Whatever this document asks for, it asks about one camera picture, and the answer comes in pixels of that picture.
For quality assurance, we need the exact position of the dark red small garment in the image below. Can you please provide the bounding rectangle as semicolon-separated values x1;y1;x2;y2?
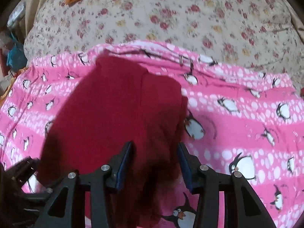
37;54;188;227

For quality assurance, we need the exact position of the pink penguin print blanket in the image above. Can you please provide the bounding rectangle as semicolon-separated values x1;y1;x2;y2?
1;41;303;227

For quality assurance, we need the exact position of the orange yellow cloth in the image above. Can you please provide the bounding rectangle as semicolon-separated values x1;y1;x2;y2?
0;67;28;108

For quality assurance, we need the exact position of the teal cloth bag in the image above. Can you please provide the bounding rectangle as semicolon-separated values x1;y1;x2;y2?
6;45;27;73

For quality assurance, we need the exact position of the floral print bed quilt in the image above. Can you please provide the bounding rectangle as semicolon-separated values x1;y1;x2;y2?
24;0;303;89

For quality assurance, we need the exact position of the silver plastic bag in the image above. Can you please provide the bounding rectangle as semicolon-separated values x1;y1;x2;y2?
7;2;26;30

